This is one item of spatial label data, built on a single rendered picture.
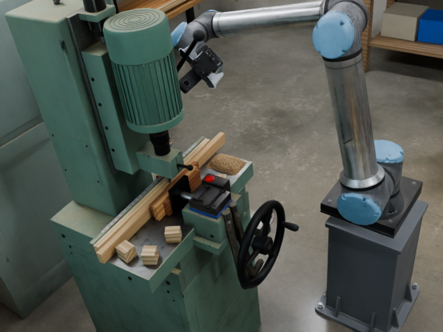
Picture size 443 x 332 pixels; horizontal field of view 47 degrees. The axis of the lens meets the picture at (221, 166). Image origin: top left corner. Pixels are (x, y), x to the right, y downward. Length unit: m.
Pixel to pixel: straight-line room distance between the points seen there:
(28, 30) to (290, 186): 1.96
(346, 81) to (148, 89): 0.57
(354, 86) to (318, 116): 2.17
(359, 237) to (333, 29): 0.88
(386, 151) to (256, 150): 1.62
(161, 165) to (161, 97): 0.26
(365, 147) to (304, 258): 1.13
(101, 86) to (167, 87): 0.21
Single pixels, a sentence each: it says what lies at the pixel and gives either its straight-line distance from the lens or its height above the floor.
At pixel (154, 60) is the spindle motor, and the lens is 1.38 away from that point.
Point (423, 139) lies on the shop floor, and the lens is 3.56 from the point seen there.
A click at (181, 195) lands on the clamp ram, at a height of 0.96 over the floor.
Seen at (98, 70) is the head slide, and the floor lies 1.37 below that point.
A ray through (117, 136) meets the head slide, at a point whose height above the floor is 1.15.
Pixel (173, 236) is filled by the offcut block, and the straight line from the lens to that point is 1.53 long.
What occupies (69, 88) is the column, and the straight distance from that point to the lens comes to 1.57.
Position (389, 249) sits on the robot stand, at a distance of 2.01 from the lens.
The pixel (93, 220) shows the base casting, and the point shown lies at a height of 0.80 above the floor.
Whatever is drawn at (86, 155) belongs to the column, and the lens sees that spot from 1.71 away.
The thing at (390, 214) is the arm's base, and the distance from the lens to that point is 2.02.
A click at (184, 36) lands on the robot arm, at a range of 1.81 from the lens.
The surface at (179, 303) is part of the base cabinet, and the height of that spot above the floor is 0.65.
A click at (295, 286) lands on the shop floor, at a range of 2.56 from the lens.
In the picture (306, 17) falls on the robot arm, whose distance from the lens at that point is 1.69.
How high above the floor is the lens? 1.98
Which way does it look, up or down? 37 degrees down
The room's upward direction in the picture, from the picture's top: 8 degrees counter-clockwise
